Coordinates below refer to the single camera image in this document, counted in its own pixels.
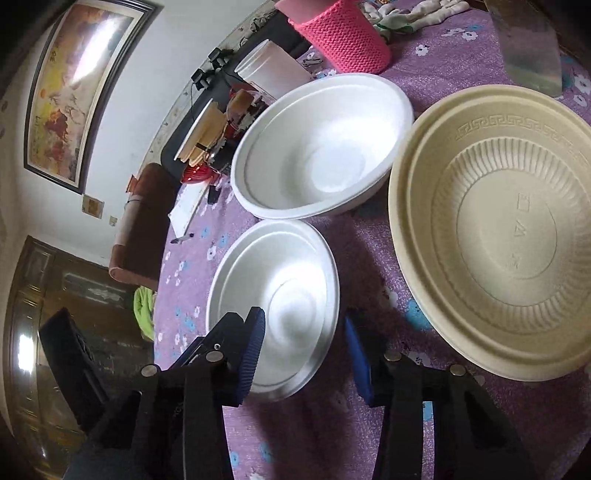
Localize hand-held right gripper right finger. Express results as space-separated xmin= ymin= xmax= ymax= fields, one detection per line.
xmin=344 ymin=308 xmax=539 ymax=480

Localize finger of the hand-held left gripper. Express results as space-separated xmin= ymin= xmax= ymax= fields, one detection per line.
xmin=167 ymin=311 xmax=245 ymax=370

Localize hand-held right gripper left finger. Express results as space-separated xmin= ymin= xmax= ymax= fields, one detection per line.
xmin=65 ymin=306 xmax=267 ymax=480

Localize small white foam bowl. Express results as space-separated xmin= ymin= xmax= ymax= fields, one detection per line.
xmin=205 ymin=220 xmax=341 ymax=400

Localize large white foam bowl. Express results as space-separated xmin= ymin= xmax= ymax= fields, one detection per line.
xmin=230 ymin=74 xmax=415 ymax=221

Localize purple floral tablecloth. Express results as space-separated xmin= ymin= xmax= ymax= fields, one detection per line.
xmin=151 ymin=0 xmax=591 ymax=480

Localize dark wooden glass cabinet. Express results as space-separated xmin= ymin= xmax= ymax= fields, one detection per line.
xmin=0 ymin=234 xmax=158 ymax=464

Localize green cloth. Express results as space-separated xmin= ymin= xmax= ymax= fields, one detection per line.
xmin=133 ymin=285 xmax=156 ymax=341

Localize white paper sheets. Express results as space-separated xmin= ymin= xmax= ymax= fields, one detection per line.
xmin=168 ymin=179 xmax=214 ymax=234

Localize brown armchair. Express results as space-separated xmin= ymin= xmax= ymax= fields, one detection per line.
xmin=108 ymin=163 xmax=180 ymax=290

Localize red plate under bowl stack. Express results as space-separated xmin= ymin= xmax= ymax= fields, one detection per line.
xmin=181 ymin=162 xmax=219 ymax=186

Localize beige embossed plate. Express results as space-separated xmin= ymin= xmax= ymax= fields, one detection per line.
xmin=388 ymin=85 xmax=591 ymax=382

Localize black leather sofa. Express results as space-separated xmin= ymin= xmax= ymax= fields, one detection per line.
xmin=158 ymin=0 xmax=324 ymax=185

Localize framed painting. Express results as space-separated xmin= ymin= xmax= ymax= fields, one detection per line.
xmin=23 ymin=0 xmax=164 ymax=195

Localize white plastic cup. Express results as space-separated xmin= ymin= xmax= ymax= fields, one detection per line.
xmin=234 ymin=40 xmax=313 ymax=101

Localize pink knitted cup holder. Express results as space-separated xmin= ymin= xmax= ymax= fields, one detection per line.
xmin=287 ymin=0 xmax=393 ymax=75

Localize clear plastic container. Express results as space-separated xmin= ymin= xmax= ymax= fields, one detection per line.
xmin=484 ymin=0 xmax=565 ymax=99

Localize white cloth glove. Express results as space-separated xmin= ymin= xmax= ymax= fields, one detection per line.
xmin=413 ymin=0 xmax=472 ymax=25

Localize small yellow wall sticker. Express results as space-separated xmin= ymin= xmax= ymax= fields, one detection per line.
xmin=82 ymin=194 xmax=105 ymax=219

